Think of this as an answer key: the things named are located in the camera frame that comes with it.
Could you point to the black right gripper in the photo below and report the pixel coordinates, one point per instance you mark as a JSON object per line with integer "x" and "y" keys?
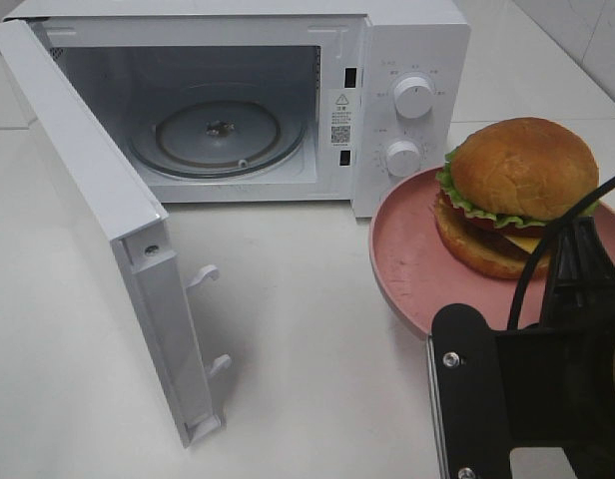
{"x": 559, "y": 375}

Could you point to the burger with lettuce and cheese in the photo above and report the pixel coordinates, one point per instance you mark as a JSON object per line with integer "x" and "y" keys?
{"x": 502, "y": 188}

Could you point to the upper white power knob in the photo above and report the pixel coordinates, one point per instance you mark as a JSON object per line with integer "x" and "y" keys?
{"x": 413, "y": 95}

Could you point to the white microwave oven body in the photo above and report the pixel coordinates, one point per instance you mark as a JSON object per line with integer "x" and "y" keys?
{"x": 340, "y": 58}

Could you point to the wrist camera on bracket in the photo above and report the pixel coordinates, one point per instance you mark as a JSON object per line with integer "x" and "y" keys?
{"x": 471, "y": 424}

